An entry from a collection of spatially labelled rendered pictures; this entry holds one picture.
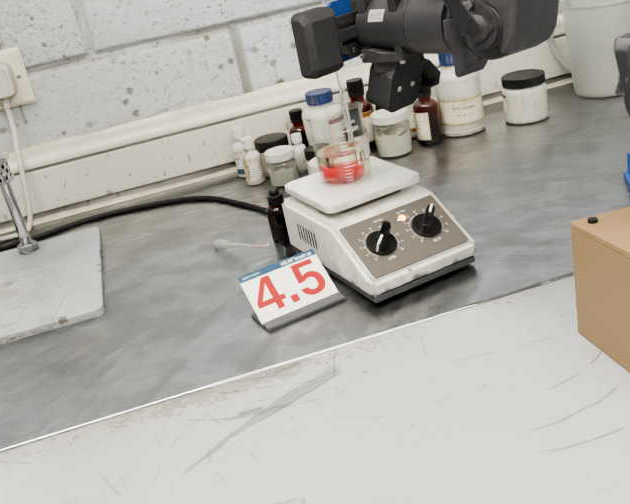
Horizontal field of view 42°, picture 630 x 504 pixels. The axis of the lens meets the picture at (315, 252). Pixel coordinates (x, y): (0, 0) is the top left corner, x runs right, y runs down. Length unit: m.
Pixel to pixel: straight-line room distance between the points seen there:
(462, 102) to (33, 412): 0.79
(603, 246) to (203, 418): 0.36
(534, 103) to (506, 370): 0.69
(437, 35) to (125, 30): 0.70
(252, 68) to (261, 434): 0.81
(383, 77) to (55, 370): 0.44
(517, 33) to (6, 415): 0.57
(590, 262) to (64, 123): 0.91
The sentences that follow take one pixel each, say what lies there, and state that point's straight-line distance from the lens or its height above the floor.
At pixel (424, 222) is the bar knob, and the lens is 0.84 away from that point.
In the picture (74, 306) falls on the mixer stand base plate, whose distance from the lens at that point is 0.98.
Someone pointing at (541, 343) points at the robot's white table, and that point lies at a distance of 0.73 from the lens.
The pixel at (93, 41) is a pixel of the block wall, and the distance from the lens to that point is 1.34.
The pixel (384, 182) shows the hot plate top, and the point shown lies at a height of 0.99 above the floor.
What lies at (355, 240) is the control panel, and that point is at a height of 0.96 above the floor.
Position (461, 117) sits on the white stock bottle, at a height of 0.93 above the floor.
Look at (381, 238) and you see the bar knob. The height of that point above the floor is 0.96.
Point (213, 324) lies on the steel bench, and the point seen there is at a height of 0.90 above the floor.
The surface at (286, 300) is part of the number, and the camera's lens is 0.84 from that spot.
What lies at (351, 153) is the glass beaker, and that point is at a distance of 0.89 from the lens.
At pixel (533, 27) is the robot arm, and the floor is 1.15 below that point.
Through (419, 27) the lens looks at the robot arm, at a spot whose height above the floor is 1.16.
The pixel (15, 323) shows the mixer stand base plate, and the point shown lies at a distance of 0.99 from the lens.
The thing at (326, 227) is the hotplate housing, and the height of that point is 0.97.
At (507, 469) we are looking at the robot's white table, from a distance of 0.60.
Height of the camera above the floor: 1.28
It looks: 23 degrees down
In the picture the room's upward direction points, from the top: 12 degrees counter-clockwise
